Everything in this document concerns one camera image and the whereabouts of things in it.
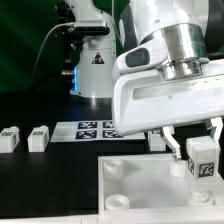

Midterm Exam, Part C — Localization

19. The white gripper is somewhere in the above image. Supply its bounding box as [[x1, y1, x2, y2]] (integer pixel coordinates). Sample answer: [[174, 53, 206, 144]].
[[112, 39, 224, 161]]

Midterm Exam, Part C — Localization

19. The white square tabletop tray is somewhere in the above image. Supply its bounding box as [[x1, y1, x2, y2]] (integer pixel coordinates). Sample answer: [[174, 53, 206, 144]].
[[98, 154, 224, 224]]

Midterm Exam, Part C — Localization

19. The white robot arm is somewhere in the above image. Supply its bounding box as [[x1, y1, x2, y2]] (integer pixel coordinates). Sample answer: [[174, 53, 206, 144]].
[[112, 0, 224, 160]]

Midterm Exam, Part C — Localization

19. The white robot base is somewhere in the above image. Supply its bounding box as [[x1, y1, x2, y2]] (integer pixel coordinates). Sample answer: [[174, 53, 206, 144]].
[[56, 0, 116, 105]]

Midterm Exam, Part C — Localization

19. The white marker sheet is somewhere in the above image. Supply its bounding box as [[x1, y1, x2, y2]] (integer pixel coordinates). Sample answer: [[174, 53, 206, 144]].
[[51, 120, 145, 143]]

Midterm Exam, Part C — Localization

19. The black camera on stand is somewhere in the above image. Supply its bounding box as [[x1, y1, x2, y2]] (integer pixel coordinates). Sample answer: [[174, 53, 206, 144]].
[[74, 21, 110, 35]]

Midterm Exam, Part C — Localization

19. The grey cable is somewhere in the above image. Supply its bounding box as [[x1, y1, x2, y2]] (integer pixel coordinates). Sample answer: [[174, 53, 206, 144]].
[[29, 22, 75, 88]]

